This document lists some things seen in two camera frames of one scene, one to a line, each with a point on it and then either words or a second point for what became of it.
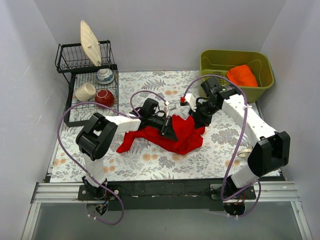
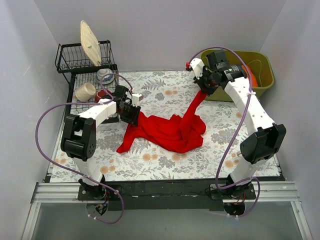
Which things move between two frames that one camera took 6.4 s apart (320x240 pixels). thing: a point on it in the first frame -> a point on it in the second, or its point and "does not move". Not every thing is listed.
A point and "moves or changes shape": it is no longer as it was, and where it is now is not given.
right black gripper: x=198 y=117 -> x=205 y=84
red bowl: x=105 y=97 does not move
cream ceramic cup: x=85 y=92 does not move
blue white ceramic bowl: x=105 y=76 does not move
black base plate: x=163 y=195 does not move
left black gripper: x=166 y=125 -> x=130 y=115
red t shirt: x=189 y=137 moves or changes shape
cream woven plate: x=90 y=43 does not move
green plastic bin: x=250 y=70 does not move
